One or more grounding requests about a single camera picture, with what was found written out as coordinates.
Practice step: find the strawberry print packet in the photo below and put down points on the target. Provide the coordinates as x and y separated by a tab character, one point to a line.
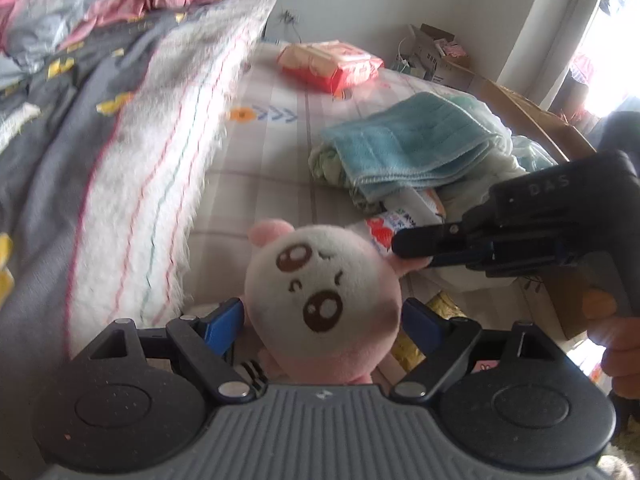
395	220

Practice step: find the grey blanket with fleece lining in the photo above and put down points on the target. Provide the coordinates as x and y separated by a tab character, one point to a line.
50	135

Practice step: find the checked bed sheet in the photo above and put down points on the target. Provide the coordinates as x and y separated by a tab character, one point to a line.
280	160

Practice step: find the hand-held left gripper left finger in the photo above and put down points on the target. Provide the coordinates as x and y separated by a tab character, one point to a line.
225	322

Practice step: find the person's right hand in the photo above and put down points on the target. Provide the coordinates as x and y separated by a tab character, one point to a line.
622	350

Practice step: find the dark cloth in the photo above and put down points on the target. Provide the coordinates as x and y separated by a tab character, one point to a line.
622	132

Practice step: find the yellow snack packet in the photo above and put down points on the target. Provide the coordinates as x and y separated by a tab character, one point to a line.
425	355

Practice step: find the green floral cloth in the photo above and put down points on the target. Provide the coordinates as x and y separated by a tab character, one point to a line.
330	165

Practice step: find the pink and white plush toy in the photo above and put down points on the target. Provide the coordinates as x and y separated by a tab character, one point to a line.
320	280

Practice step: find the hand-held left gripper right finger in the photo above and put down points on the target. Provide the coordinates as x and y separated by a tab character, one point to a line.
417	325

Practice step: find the large cardboard box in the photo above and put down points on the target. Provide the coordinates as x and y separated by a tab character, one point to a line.
530	110

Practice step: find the small open cardboard box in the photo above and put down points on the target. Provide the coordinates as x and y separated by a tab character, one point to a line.
435	55

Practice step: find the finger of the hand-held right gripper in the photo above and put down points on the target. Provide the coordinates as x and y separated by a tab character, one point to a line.
425	240
470	255

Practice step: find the teal towel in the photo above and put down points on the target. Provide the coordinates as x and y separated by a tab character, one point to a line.
410	140

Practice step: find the white translucent plastic bag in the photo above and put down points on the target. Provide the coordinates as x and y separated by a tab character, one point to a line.
535	155

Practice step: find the red tissue packet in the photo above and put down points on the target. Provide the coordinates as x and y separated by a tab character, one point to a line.
330	62

